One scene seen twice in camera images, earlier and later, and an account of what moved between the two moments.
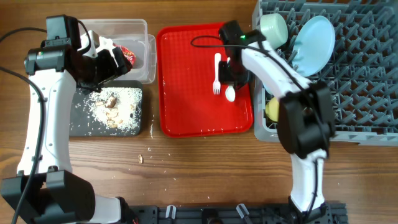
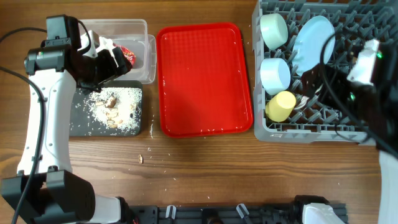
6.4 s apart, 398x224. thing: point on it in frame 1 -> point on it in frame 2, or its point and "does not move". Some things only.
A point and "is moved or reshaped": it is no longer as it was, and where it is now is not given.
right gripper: (225, 78) -> (335, 81)
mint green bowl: (274, 28) does not move
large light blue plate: (314, 46) does not move
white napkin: (106, 44) does not move
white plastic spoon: (230, 91) is moved or reshaped
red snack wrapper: (129, 55) does not move
